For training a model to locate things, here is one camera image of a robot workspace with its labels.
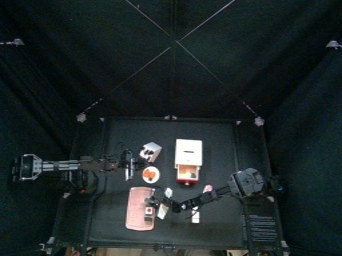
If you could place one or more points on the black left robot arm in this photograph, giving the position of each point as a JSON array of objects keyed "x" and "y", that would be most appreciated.
[{"x": 61, "y": 165}]

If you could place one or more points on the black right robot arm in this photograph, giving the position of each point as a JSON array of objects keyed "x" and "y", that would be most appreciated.
[{"x": 247, "y": 182}]

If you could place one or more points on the red and white toy sushi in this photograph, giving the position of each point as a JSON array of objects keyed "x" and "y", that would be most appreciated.
[{"x": 148, "y": 210}]

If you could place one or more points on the orange salmon toy sushi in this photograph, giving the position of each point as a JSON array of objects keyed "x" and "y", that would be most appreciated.
[{"x": 149, "y": 173}]

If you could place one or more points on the dark seaweed toy sushi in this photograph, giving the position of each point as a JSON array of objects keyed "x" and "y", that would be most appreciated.
[{"x": 148, "y": 218}]

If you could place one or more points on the pink toy sushi piece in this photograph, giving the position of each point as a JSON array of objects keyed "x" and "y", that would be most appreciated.
[{"x": 207, "y": 188}]

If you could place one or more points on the wooden drawer with red front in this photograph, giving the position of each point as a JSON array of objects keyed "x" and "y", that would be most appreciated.
[{"x": 187, "y": 176}]

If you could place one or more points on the dark toy piece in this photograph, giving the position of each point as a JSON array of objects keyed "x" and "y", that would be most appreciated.
[{"x": 193, "y": 174}]

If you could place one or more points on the white wooden drawer box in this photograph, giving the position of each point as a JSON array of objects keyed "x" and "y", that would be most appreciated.
[{"x": 188, "y": 150}]

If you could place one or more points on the small white toy block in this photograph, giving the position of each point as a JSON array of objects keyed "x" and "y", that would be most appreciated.
[{"x": 168, "y": 192}]

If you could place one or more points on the white rectangular toy block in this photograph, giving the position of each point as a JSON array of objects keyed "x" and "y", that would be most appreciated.
[
  {"x": 195, "y": 216},
  {"x": 161, "y": 211}
]

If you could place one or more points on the small white round plate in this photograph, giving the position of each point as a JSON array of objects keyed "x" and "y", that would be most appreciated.
[{"x": 151, "y": 174}]

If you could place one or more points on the white shape sorter cube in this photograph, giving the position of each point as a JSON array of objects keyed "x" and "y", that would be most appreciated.
[{"x": 151, "y": 151}]

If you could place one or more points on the pink rectangular tray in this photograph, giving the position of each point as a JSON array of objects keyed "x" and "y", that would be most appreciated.
[{"x": 136, "y": 210}]

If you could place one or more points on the grey metal frame bracket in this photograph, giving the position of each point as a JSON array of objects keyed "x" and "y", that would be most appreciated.
[
  {"x": 169, "y": 117},
  {"x": 259, "y": 121},
  {"x": 80, "y": 117},
  {"x": 16, "y": 42},
  {"x": 332, "y": 44}
]

